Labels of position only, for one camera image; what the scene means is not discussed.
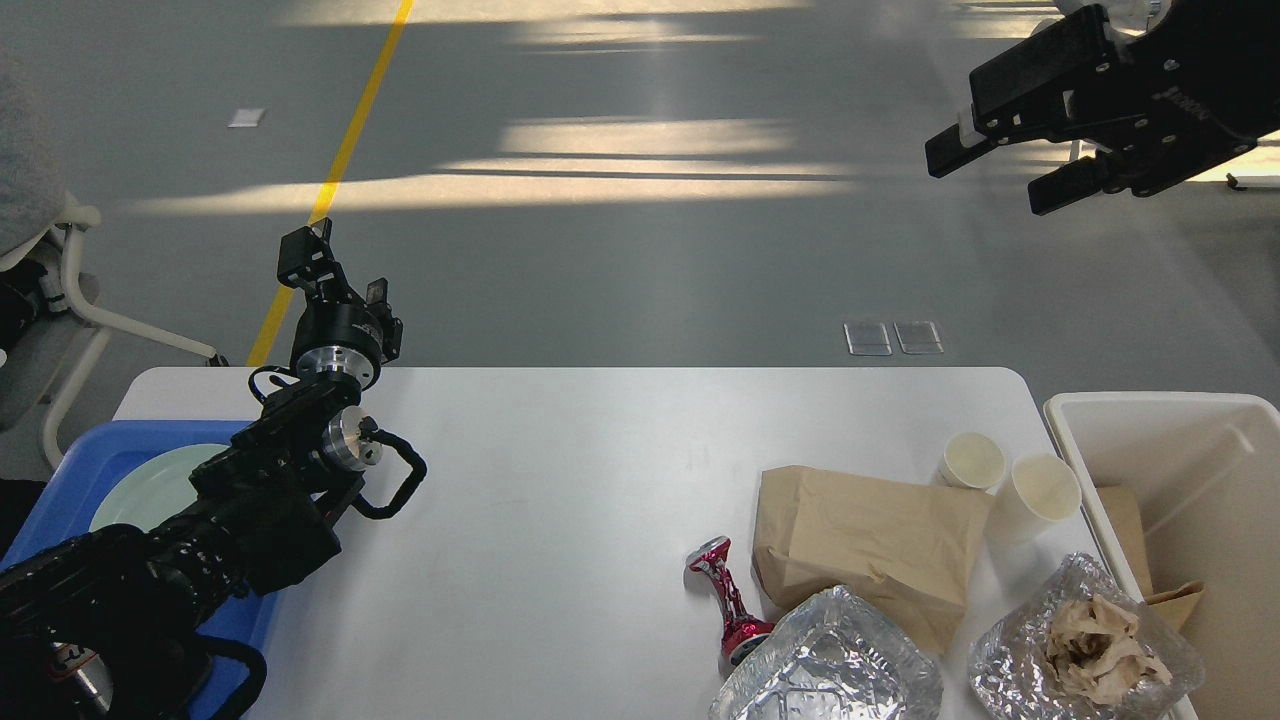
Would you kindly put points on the crumpled brown paper napkin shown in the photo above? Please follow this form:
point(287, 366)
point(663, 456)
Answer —
point(1093, 650)

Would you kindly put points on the light green plate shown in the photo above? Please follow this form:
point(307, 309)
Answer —
point(155, 491)

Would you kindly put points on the cardboard piece in bin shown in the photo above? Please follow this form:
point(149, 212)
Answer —
point(1122, 510)

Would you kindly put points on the blue plastic tray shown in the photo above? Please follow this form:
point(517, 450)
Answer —
point(97, 463)

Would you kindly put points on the white chair left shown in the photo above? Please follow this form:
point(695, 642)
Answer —
point(54, 332)

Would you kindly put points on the floor outlet plate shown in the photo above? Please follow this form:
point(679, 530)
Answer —
point(919, 338)
point(868, 339)

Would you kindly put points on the small foil piece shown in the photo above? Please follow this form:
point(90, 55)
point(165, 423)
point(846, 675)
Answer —
point(1011, 676)

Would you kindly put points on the left floor outlet plate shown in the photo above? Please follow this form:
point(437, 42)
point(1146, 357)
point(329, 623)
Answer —
point(868, 339)

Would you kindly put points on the white paper cup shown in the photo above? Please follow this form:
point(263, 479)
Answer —
point(1042, 491)
point(972, 460)

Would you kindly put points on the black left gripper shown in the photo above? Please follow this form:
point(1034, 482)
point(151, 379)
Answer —
point(334, 335)

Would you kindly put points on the brown paper bag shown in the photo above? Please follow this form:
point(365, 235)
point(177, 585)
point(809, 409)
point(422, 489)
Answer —
point(906, 548)

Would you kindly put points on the right floor outlet plate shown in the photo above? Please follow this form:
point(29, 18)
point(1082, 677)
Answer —
point(919, 338)

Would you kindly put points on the crumpled aluminium foil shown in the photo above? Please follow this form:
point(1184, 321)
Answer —
point(835, 656)

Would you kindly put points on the crushed red soda can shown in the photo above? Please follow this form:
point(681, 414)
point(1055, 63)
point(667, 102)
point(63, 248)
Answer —
point(742, 630)

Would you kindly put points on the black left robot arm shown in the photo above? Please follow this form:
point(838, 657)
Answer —
point(107, 625)

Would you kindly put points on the white plastic bin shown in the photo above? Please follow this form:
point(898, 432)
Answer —
point(1204, 470)

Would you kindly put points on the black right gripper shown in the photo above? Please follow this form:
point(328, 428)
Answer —
point(1197, 90)

